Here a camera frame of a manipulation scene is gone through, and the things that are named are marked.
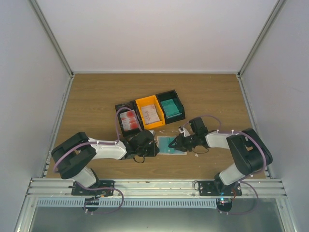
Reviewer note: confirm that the right aluminium corner post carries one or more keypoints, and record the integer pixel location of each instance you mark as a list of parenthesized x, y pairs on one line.
[(279, 4)]

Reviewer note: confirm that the black bin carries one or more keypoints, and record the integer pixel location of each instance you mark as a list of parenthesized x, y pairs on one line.
[(131, 105), (172, 94)]

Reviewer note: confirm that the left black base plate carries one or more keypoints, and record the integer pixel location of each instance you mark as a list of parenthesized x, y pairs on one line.
[(102, 188)]

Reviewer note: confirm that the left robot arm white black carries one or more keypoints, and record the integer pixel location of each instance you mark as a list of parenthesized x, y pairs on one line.
[(72, 156)]

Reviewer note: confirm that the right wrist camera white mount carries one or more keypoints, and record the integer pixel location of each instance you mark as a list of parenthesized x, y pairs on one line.
[(183, 131)]

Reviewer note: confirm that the grey slotted cable duct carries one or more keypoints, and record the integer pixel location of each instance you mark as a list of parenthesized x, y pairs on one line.
[(139, 203)]

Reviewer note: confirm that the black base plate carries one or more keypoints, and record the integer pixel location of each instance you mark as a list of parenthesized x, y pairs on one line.
[(207, 187), (102, 188)]

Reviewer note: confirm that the teal cards stack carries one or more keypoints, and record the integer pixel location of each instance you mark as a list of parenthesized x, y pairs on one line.
[(170, 108)]

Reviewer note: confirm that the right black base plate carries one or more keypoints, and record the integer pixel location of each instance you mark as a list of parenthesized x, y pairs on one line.
[(207, 187)]

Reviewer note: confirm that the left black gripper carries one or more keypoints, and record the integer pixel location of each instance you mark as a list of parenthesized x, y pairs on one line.
[(153, 152)]

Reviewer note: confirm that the aluminium rail frame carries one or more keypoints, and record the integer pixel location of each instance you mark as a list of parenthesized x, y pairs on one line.
[(158, 188)]

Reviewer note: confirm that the teal VIP card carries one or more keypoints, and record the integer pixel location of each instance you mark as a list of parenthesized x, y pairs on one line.
[(163, 145)]

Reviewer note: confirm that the left aluminium corner post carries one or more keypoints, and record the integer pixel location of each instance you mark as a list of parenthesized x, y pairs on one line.
[(43, 21)]

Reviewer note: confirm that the orange bin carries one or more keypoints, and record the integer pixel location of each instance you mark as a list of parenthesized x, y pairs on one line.
[(141, 102)]

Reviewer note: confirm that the aluminium corner post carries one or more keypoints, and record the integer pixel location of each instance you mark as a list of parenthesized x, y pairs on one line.
[(43, 21), (279, 4)]

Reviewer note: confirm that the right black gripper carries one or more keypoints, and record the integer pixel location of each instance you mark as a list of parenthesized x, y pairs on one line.
[(180, 145)]

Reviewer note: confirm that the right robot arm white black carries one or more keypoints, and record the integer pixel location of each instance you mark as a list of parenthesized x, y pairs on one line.
[(249, 153)]

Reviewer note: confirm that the white pink cards stack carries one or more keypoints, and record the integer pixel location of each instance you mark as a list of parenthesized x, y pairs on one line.
[(150, 115)]

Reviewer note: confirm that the red white cards stack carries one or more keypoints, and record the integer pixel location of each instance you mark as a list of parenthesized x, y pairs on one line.
[(129, 121)]

